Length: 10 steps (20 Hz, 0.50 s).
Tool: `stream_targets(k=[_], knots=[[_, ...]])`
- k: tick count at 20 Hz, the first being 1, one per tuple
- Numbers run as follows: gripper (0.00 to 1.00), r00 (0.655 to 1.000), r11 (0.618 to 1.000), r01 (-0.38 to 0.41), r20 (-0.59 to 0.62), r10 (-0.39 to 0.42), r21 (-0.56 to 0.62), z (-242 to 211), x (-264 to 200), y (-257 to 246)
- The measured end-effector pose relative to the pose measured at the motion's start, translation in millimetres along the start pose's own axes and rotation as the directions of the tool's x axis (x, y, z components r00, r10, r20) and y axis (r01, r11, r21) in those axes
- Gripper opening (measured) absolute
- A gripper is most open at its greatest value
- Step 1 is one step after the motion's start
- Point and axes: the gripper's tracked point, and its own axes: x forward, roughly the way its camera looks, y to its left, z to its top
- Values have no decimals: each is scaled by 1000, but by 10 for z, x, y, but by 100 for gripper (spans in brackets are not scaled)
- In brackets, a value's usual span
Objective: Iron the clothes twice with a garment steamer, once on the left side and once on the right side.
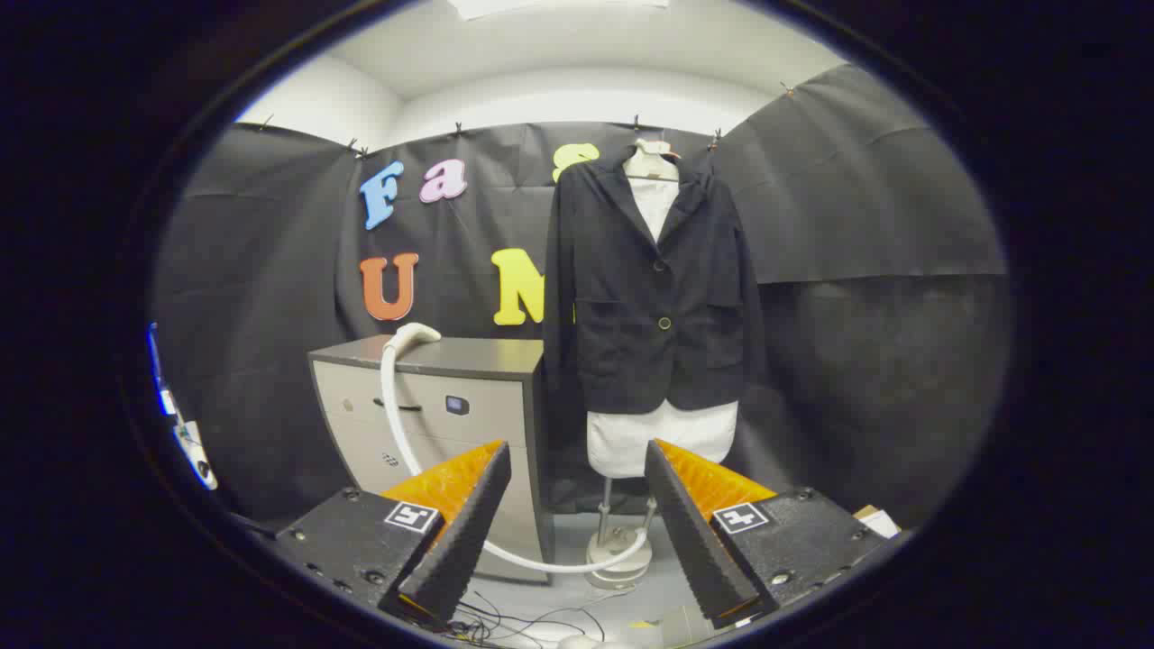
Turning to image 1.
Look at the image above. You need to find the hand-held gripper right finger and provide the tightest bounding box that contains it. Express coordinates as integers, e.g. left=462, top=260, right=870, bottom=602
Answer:
left=644, top=439, right=889, bottom=630

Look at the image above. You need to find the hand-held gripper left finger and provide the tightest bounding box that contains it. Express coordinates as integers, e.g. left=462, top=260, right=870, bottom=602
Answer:
left=275, top=440, right=512, bottom=629

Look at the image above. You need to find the black blazer jacket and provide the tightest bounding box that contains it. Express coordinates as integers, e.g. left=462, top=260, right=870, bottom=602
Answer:
left=544, top=144, right=765, bottom=416

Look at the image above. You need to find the white garment steamer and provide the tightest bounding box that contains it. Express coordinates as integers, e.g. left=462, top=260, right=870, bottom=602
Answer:
left=380, top=322, right=652, bottom=576

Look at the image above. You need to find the white mannequin torso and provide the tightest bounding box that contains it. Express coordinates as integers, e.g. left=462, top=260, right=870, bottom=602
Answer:
left=586, top=137, right=740, bottom=591

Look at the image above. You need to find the grey drawer cabinet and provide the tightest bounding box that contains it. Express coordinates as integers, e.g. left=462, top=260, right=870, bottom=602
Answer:
left=308, top=335, right=555, bottom=585

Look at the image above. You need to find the small cardboard box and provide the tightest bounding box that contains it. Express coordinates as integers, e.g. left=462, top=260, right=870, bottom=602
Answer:
left=852, top=505, right=902, bottom=540

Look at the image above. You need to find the black backdrop cloth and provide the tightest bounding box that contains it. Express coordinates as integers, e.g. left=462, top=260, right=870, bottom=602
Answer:
left=151, top=63, right=1009, bottom=533

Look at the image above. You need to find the ceiling light panel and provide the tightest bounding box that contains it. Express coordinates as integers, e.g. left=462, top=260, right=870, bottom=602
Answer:
left=448, top=0, right=670, bottom=21

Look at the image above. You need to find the tangle of black cables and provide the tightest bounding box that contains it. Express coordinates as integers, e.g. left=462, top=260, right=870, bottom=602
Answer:
left=446, top=590, right=607, bottom=645

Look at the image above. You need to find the white equipment with cables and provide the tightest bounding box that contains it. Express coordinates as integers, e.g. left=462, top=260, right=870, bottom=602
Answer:
left=147, top=323, right=220, bottom=492

